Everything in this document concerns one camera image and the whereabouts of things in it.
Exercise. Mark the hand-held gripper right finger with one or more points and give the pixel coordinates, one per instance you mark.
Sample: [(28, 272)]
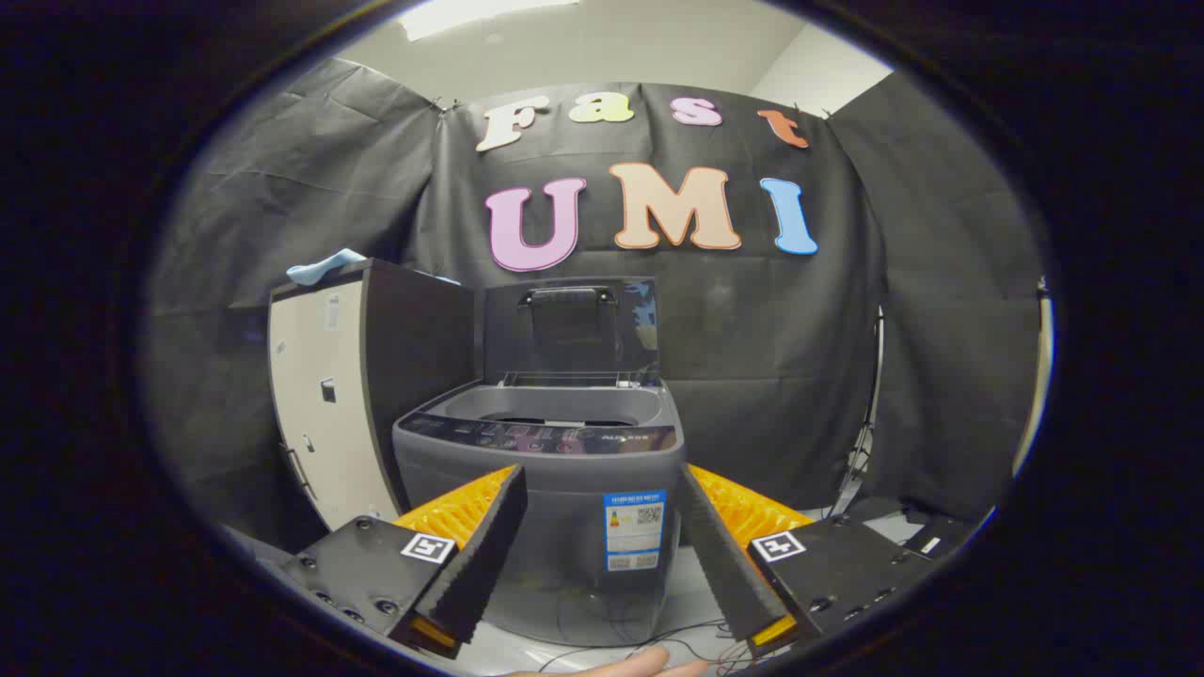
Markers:
[(720, 564)]

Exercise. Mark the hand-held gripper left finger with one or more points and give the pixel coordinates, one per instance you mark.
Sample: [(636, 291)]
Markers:
[(489, 555)]

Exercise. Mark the grey washing machine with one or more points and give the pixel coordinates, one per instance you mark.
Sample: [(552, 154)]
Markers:
[(564, 527)]

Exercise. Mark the dark washing machine lid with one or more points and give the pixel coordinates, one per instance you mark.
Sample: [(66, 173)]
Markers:
[(574, 329)]

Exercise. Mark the light blue shirt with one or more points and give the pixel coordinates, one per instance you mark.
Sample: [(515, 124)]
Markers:
[(324, 268)]

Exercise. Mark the metal backdrop stand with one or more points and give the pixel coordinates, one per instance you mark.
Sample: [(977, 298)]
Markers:
[(858, 465)]

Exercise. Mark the black flat case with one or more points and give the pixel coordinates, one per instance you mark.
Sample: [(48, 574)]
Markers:
[(903, 517)]

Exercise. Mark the white cabinet with dark side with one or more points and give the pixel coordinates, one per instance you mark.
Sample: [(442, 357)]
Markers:
[(320, 395)]

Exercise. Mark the black backdrop cloth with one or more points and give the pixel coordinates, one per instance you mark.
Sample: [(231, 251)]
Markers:
[(752, 320)]

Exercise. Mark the white rounded device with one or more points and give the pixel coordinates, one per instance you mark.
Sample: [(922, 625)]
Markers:
[(1039, 376)]

